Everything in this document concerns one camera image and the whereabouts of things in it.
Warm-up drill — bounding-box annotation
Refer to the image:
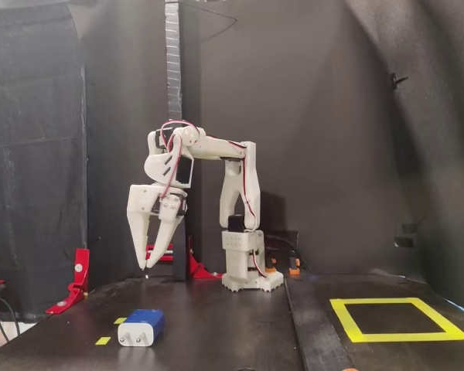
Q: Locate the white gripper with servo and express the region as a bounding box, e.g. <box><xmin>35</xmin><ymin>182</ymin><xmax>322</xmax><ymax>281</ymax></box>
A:
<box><xmin>126</xmin><ymin>183</ymin><xmax>189</xmax><ymax>271</ymax></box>

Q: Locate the blue and white charger block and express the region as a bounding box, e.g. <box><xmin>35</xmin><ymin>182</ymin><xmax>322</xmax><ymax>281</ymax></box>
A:
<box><xmin>117</xmin><ymin>308</ymin><xmax>166</xmax><ymax>348</ymax></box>

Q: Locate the red metal corner clamp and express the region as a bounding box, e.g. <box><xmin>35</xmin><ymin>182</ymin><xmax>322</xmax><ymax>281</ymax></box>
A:
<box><xmin>140</xmin><ymin>234</ymin><xmax>223</xmax><ymax>280</ymax></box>
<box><xmin>45</xmin><ymin>247</ymin><xmax>90</xmax><ymax>315</ymax></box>

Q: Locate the black fabric curtain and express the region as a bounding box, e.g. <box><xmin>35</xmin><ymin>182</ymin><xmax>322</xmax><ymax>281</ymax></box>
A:
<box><xmin>0</xmin><ymin>3</ymin><xmax>89</xmax><ymax>320</ymax></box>

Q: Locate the long black flat strip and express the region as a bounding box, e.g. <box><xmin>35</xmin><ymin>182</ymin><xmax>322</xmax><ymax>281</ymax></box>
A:
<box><xmin>284</xmin><ymin>274</ymin><xmax>356</xmax><ymax>371</ymax></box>

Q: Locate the yellow tape square outline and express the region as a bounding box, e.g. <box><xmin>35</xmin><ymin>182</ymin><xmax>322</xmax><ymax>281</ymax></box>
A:
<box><xmin>329</xmin><ymin>296</ymin><xmax>464</xmax><ymax>343</ymax></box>

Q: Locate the black power cable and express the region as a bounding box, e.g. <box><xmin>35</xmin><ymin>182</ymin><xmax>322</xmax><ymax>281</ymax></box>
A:
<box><xmin>265</xmin><ymin>230</ymin><xmax>314</xmax><ymax>272</ymax></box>

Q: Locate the thin black cable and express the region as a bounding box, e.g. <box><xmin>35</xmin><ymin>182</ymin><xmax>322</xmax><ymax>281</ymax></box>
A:
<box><xmin>0</xmin><ymin>296</ymin><xmax>21</xmax><ymax>343</ymax></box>

